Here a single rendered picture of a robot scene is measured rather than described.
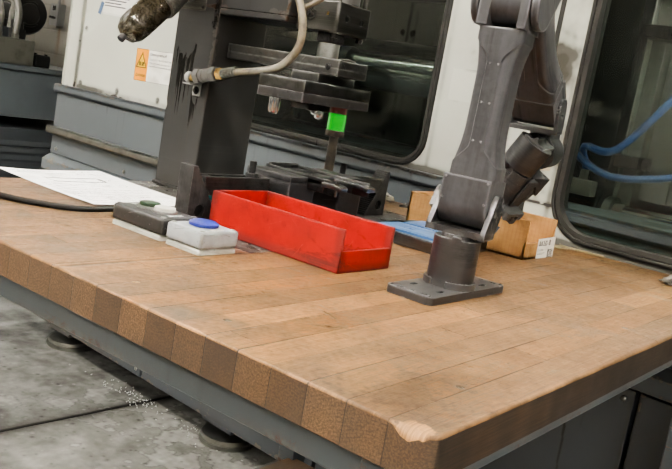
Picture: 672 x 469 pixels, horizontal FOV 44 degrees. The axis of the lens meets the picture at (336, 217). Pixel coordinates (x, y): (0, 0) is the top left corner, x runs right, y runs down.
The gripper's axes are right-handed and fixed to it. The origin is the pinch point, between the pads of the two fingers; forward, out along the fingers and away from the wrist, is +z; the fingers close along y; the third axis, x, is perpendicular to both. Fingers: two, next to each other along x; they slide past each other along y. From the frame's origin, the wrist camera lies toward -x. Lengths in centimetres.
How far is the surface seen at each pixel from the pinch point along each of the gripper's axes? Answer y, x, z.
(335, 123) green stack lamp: 41.7, -15.5, 8.9
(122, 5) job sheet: 171, -66, 56
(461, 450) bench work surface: -35, 65, -12
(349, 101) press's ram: 28.2, 6.7, -4.6
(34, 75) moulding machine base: 275, -129, 155
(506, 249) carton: -3.4, -13.6, 1.0
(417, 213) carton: 14.4, -14.1, 8.8
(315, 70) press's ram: 33.5, 12.5, -6.2
